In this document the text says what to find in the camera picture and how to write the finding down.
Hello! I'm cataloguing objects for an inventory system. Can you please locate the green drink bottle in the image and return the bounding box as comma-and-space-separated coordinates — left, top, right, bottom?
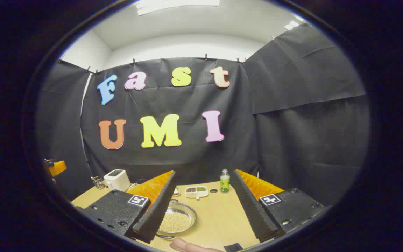
220, 169, 230, 193

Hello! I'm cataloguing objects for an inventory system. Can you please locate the white toaster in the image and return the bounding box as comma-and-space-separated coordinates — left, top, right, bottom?
104, 169, 131, 192

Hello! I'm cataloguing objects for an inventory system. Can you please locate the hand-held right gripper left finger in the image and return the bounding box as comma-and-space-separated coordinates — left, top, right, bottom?
77, 170, 177, 244

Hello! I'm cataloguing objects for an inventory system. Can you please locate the stainless steel pot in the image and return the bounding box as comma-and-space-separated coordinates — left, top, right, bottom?
156, 199, 197, 239

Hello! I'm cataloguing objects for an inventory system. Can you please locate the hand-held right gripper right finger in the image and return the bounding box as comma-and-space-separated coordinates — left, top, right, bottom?
230, 169, 325, 243

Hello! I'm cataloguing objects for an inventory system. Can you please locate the white divided dish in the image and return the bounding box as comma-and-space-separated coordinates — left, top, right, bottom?
185, 185, 209, 200

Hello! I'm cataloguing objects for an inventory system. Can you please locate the pile of soybeans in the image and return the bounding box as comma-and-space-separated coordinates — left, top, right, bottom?
159, 212, 192, 233

